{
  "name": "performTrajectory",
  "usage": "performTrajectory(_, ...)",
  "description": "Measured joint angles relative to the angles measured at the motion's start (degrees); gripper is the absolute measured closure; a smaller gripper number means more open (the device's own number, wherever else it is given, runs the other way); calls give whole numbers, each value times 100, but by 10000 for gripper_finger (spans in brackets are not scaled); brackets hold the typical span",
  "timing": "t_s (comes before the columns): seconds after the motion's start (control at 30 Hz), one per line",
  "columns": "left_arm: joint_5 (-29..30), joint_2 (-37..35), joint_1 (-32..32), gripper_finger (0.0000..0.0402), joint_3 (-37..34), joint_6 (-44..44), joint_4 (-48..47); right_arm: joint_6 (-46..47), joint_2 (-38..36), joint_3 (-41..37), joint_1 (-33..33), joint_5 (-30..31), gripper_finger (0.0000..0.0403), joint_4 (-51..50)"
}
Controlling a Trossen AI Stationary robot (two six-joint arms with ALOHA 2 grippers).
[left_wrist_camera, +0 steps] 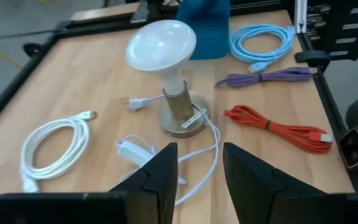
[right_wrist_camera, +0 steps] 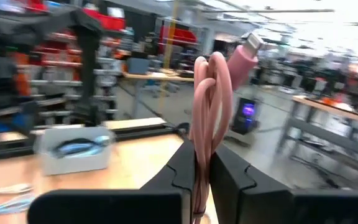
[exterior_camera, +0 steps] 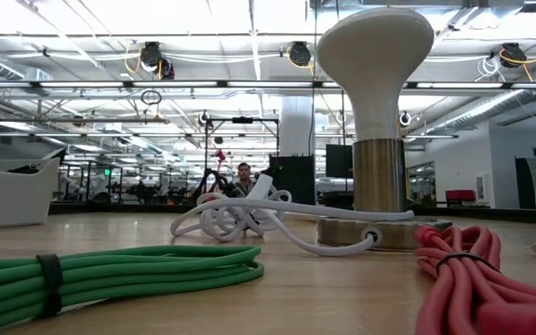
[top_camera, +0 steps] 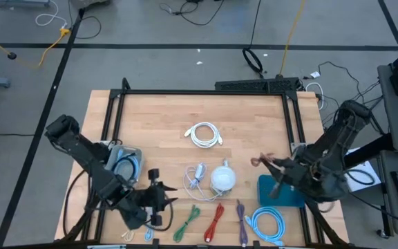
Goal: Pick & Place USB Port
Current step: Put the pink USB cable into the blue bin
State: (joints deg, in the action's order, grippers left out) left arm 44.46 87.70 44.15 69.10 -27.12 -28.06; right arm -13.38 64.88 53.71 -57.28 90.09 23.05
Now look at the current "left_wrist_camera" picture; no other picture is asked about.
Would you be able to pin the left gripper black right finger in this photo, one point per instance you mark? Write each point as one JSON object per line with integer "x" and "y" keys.
{"x": 259, "y": 193}

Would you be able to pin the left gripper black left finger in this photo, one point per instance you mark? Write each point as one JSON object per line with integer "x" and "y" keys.
{"x": 154, "y": 193}

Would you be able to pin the white bulb brass table lamp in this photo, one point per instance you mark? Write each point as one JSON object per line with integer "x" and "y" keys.
{"x": 162, "y": 46}

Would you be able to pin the blue plastic bin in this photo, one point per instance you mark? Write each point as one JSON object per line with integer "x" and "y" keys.
{"x": 210, "y": 34}

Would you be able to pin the black vented equipment case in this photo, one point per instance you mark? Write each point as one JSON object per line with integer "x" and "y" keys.
{"x": 346, "y": 18}

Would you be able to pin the silver table-level camera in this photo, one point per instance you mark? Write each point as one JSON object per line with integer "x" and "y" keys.
{"x": 353, "y": 149}

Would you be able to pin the black aluminium table frame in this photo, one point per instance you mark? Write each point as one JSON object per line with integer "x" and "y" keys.
{"x": 11, "y": 88}

